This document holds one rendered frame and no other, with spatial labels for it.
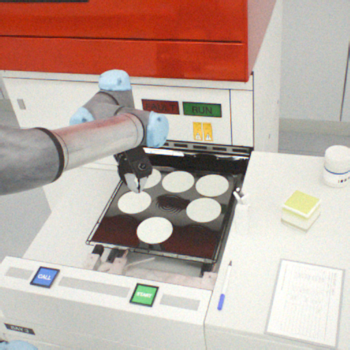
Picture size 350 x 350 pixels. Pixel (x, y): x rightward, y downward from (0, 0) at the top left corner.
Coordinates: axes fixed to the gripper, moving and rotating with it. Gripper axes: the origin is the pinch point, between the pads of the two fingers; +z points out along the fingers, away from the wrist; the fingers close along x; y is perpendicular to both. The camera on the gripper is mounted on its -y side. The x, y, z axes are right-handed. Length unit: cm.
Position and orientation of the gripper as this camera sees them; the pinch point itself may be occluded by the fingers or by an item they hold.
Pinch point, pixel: (139, 191)
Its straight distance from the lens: 139.5
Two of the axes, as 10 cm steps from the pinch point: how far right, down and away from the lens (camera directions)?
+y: -4.0, -5.5, 7.3
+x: -9.1, 3.3, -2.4
